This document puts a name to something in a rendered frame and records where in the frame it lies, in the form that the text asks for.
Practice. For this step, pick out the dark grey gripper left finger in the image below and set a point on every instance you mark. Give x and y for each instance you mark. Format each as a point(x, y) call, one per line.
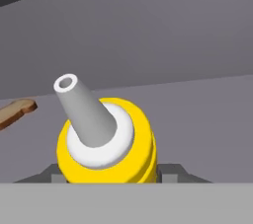
point(49, 174)

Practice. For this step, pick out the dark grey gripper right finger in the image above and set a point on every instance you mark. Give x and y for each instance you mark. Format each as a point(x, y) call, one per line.
point(174, 173)

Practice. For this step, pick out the yellow mustard bottle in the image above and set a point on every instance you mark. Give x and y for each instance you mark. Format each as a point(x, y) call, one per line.
point(138, 155)

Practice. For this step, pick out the brown bread slice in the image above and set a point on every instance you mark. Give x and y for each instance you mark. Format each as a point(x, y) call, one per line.
point(18, 110)

